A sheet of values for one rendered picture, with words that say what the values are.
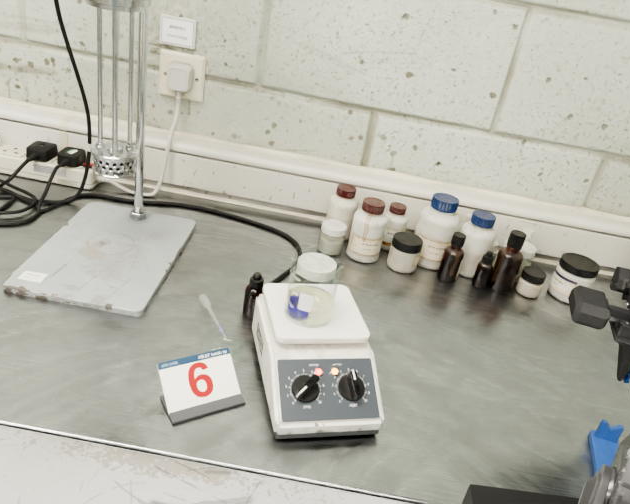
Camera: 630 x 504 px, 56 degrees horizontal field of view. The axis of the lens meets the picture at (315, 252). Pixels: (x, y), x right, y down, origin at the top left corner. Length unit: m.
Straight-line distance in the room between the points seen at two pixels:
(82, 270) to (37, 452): 0.34
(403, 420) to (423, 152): 0.59
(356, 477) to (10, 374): 0.42
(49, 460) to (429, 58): 0.87
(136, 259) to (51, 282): 0.13
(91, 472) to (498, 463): 0.45
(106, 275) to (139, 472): 0.36
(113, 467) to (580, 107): 0.97
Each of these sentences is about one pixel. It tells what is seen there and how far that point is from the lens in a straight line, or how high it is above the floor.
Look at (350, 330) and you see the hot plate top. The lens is 0.74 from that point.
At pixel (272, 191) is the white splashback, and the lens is 1.18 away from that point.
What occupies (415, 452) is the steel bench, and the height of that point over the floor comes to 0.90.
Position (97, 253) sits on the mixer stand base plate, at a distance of 1.00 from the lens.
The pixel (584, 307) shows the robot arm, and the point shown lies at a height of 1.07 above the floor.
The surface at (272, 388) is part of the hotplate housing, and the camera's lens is 0.70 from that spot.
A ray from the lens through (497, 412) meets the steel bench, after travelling 0.84.
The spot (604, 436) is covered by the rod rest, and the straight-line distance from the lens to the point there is 0.87.
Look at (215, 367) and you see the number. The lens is 0.75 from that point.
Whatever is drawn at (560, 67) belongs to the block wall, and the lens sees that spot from 1.19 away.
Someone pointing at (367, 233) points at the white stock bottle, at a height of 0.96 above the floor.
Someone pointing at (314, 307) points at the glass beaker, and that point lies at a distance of 0.71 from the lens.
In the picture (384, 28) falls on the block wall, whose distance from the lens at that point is 1.13.
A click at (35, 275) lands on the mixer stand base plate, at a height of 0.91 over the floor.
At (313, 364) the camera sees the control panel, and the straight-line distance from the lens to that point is 0.72.
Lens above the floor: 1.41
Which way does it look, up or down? 29 degrees down
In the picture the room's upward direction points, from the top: 11 degrees clockwise
